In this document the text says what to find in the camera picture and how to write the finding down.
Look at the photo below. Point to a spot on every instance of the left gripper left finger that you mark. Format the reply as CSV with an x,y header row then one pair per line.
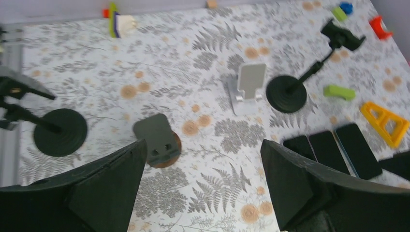
x,y
96,197

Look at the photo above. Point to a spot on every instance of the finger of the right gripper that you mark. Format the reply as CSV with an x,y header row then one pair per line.
x,y
398,164

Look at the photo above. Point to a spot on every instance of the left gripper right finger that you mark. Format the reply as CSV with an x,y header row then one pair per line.
x,y
310,197

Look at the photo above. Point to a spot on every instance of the purple-edged black phone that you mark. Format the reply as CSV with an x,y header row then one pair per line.
x,y
327,152

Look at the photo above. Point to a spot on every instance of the black tripod stand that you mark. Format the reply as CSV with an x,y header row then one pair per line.
x,y
288,94
58,133

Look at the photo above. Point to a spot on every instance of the wooden-base grey phone stand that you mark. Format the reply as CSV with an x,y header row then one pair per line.
x,y
163,144

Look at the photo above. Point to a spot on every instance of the teal phone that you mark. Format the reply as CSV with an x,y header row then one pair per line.
x,y
358,152

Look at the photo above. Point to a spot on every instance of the white phone stand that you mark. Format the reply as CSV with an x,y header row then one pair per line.
x,y
245,90

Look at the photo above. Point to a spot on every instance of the red arch block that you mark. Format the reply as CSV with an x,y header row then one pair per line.
x,y
380,31

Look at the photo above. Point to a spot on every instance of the floral patterned mat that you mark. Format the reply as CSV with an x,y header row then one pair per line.
x,y
177,64

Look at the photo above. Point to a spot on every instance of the green cylinder block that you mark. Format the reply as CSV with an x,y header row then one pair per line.
x,y
339,14

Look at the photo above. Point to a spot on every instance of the blue heart block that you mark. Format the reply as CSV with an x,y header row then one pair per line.
x,y
346,7

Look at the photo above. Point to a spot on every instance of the colourful block stack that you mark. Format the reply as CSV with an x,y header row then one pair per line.
x,y
119,25

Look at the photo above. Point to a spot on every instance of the small wooden cube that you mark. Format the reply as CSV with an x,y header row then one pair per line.
x,y
211,4

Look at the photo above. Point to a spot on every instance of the yellow triangle frame toy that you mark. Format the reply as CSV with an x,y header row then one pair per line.
x,y
379,117

